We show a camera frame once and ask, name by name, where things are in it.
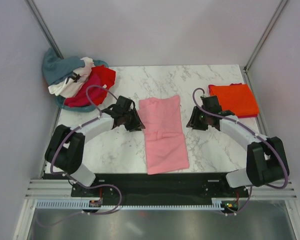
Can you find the crimson t-shirt in pile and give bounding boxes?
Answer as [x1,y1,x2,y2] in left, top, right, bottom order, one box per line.
[64,74,102,108]

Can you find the teal blue t-shirt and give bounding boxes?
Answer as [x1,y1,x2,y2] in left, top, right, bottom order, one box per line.
[41,47,110,86]

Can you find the right aluminium table rail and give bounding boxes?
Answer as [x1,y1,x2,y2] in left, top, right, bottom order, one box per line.
[240,66,271,137]

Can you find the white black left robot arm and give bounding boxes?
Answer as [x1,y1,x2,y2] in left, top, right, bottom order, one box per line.
[44,95,146,197]

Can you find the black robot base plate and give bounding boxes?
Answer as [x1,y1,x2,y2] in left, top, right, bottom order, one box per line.
[42,171,256,208]

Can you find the aluminium frame post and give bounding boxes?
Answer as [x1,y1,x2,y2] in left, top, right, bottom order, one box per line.
[242,0,290,75]
[25,0,64,59]

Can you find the pink t-shirt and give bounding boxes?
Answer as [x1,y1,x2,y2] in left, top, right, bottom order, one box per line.
[138,95,190,175]

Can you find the white slotted cable duct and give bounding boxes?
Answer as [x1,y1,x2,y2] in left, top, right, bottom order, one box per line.
[36,198,238,210]

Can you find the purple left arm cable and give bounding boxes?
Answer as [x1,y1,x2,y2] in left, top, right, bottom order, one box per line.
[49,85,123,216]

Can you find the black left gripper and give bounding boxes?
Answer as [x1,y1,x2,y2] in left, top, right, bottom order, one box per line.
[122,108,146,133]

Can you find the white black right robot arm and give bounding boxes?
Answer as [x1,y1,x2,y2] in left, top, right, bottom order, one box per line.
[186,95,290,197]

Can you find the right aluminium frame post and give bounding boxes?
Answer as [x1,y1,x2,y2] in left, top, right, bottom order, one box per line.
[242,0,290,75]

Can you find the folded magenta t-shirt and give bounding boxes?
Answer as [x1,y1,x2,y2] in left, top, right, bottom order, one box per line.
[208,83,260,120]

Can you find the white t-shirt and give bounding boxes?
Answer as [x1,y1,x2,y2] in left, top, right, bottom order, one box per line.
[48,57,95,98]

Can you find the red t-shirt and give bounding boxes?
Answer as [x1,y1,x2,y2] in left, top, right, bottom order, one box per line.
[88,65,116,106]

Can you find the left aluminium table rail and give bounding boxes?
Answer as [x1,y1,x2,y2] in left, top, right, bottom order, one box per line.
[38,107,61,179]

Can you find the left aluminium frame post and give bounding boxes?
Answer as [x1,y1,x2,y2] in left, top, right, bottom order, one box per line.
[25,0,64,59]

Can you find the aluminium table rail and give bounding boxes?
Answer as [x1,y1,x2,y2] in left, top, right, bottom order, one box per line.
[240,66,271,137]
[38,107,61,179]

